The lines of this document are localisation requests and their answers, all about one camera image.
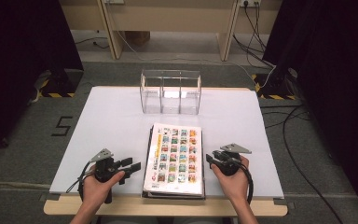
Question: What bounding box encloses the long black floor cable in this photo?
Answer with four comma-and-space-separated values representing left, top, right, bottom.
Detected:
282, 105, 346, 224

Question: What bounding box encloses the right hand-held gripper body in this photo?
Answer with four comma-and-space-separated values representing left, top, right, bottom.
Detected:
218, 143, 252, 177

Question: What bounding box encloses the right hand-held gripper cable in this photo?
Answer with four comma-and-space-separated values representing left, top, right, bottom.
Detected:
238, 161, 255, 205

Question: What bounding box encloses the white magazine with picture grid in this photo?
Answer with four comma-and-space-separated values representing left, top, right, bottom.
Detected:
143, 122, 205, 196

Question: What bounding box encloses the person's left hand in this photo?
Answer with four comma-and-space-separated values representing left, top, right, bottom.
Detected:
81, 165, 126, 208

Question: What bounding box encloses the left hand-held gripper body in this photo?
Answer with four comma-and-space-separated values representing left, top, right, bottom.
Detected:
89, 147, 127, 204

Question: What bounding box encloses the left hand-held gripper cable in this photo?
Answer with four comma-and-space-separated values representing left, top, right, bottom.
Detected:
66, 160, 96, 203

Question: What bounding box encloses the white floor cable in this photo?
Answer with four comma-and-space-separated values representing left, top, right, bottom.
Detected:
27, 70, 52, 105

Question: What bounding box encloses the hand-held gripper cable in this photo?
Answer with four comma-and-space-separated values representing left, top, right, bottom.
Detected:
66, 160, 96, 203
238, 161, 255, 205

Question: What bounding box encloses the white foam board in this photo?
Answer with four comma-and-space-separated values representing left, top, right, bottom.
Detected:
49, 86, 284, 199

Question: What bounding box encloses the black cable with plug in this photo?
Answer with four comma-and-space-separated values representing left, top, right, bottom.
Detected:
75, 36, 110, 49

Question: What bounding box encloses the clear acrylic book rack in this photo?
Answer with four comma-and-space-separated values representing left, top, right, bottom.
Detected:
139, 68, 203, 116

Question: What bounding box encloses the beige office desk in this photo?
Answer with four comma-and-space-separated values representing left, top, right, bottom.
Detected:
59, 0, 283, 63

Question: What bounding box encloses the black power cable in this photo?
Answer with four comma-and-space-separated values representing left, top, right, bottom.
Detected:
251, 1, 268, 52
232, 1, 276, 69

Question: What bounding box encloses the black stand base striped tape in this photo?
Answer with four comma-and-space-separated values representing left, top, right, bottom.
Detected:
38, 68, 85, 98
251, 69, 297, 101

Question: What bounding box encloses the person's right hand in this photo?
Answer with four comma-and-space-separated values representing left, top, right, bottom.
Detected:
210, 155, 251, 205

